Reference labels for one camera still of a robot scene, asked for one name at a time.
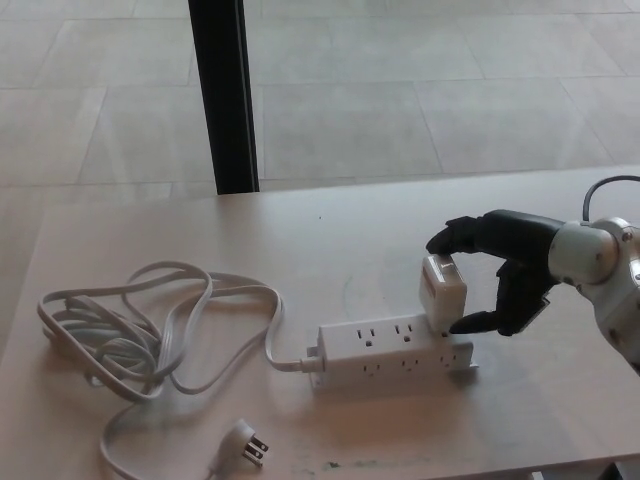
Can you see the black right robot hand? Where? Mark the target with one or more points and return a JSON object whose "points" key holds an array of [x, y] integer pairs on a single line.
{"points": [[520, 250]]}

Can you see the white charger adapter plug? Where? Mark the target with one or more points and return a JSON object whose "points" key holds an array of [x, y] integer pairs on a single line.
{"points": [[441, 295]]}

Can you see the grey object under desk edge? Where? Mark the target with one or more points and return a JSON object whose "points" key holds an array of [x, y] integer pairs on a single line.
{"points": [[627, 472]]}

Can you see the white power strip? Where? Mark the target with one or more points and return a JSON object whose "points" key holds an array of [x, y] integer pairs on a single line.
{"points": [[390, 355]]}

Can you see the black vertical post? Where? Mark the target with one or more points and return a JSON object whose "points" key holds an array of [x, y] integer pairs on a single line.
{"points": [[225, 100]]}

